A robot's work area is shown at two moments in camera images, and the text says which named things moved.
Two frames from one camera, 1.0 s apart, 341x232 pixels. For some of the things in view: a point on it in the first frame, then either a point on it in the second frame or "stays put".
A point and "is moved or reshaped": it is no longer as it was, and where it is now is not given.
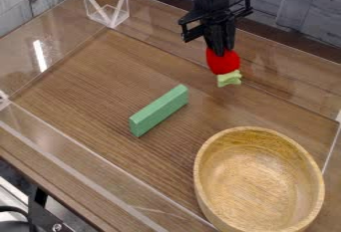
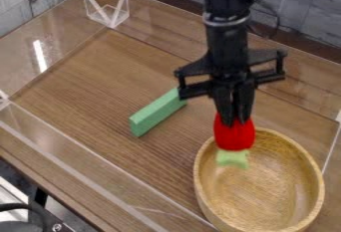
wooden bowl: x=256 y=183 stays put
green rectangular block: x=158 y=111 stays put
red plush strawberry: x=225 y=67 is moved or reshaped
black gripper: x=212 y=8 -> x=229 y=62
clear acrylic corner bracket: x=107 y=14 stays put
